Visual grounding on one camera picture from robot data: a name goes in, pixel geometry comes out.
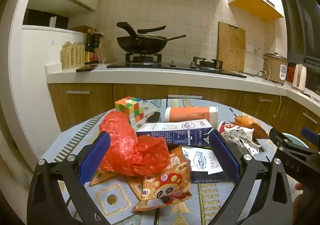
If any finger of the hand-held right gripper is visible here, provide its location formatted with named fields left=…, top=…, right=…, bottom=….
left=269, top=128, right=320, bottom=186
left=301, top=126, right=320, bottom=147

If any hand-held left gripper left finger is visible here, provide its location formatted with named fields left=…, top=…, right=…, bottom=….
left=27, top=131, right=118, bottom=225

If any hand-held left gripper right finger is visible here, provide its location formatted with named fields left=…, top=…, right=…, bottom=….
left=207, top=130, right=293, bottom=225

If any pale green bin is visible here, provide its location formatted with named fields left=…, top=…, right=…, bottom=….
left=281, top=132, right=308, bottom=151

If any spotted paper cup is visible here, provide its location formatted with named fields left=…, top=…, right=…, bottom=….
left=217, top=121, right=262, bottom=157

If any red plastic bag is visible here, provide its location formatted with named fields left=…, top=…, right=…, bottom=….
left=98, top=111, right=170, bottom=176

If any orange snack packet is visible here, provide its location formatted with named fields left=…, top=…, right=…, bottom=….
left=89, top=145, right=193, bottom=212

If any person's right hand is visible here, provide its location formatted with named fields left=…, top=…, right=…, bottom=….
left=292, top=182, right=305, bottom=225

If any orange fried food item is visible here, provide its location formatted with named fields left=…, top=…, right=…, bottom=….
left=251, top=122, right=270, bottom=140

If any patterned blue tablecloth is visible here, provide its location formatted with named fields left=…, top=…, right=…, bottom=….
left=37, top=98, right=283, bottom=225

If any kitchen counter with wooden cabinets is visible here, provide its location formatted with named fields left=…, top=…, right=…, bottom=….
left=45, top=61, right=320, bottom=141

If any orange bottle with white cap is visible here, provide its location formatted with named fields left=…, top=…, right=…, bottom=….
left=164, top=106, right=219, bottom=128

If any colourful puzzle cube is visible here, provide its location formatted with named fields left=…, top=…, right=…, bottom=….
left=114, top=96, right=145, bottom=126

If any pale pink kettle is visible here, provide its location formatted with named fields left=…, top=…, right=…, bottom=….
left=292, top=63, right=307, bottom=91

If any black car key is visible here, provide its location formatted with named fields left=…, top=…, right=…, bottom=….
left=146, top=112, right=161, bottom=124

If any beige rice cooker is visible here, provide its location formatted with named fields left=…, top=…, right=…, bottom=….
left=262, top=53, right=289, bottom=85

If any black phone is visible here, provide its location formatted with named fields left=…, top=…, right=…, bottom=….
left=76, top=64, right=98, bottom=73

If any black gas hob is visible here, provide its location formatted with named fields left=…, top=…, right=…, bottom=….
left=107, top=53, right=248, bottom=78

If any beige utensil basket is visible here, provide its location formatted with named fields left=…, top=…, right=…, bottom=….
left=61, top=43, right=86, bottom=69

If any wooden cutting board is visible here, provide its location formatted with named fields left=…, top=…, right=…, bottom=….
left=217, top=22, right=246, bottom=73

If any dark glass door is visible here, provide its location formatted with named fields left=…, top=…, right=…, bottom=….
left=277, top=0, right=320, bottom=96

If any black wok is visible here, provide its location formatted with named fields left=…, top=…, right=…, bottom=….
left=116, top=35, right=187, bottom=55

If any black ladle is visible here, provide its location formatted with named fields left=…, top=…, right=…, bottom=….
left=116, top=22, right=138, bottom=41

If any black wok lid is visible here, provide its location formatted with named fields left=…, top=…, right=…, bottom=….
left=136, top=25, right=167, bottom=40

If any white power cable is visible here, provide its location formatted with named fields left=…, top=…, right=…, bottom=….
left=264, top=60, right=282, bottom=122

